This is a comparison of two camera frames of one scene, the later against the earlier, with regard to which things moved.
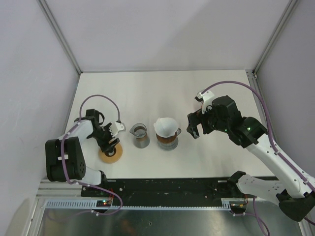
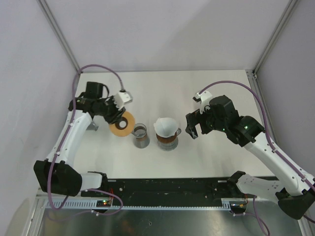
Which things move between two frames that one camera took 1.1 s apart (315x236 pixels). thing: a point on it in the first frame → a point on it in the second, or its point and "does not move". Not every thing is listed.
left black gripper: [110, 148] → [116, 113]
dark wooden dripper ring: [166, 139] does not move
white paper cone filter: [166, 127] does not move
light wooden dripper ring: [112, 159] → [117, 130]
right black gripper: [194, 119] does not move
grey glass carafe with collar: [142, 140] does not move
